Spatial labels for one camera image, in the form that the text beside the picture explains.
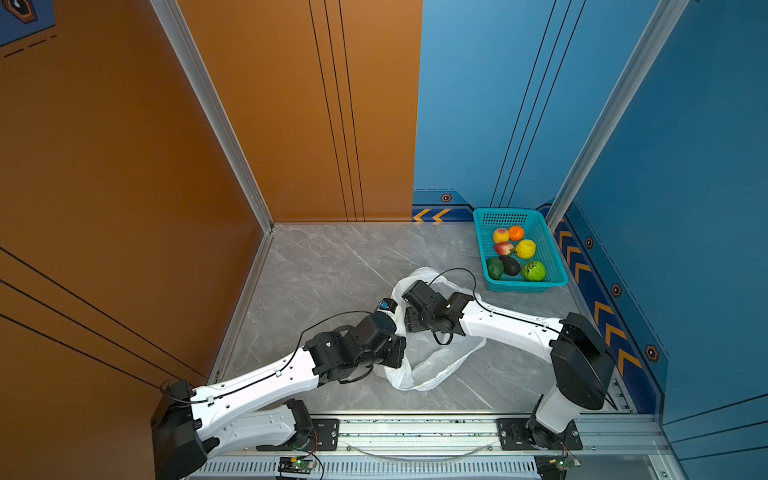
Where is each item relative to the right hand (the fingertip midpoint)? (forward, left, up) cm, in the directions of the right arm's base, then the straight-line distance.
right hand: (412, 318), depth 86 cm
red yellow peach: (+36, -35, -3) cm, 50 cm away
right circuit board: (-34, -33, -10) cm, 48 cm away
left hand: (-11, +1, +7) cm, 14 cm away
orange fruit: (+37, -41, -3) cm, 55 cm away
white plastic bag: (-10, -4, -4) cm, 11 cm away
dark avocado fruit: (+21, -35, -3) cm, 41 cm away
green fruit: (+18, -41, -2) cm, 45 cm away
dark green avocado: (+20, -30, -3) cm, 36 cm away
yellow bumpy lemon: (+28, -41, -2) cm, 50 cm away
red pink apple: (+30, -34, -4) cm, 46 cm away
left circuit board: (-34, +29, -8) cm, 45 cm away
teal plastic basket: (+36, -47, 0) cm, 59 cm away
